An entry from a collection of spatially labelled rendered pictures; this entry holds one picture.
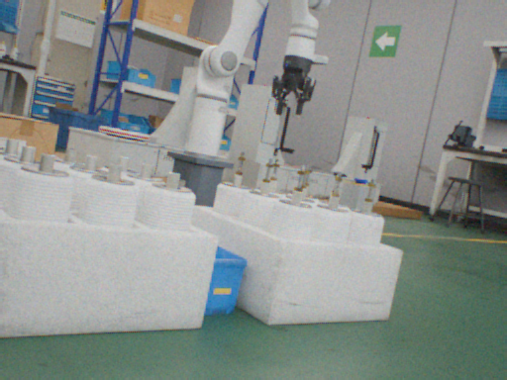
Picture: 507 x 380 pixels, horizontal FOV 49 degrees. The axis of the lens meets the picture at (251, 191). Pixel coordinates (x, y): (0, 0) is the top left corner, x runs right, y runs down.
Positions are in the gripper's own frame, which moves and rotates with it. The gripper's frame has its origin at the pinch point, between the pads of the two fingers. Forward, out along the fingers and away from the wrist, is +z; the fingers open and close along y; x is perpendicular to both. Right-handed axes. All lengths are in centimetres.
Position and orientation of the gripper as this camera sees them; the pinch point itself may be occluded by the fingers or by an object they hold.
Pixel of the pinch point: (287, 111)
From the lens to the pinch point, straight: 151.4
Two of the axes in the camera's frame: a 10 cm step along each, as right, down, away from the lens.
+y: 6.6, 1.9, -7.3
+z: -1.9, 9.8, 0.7
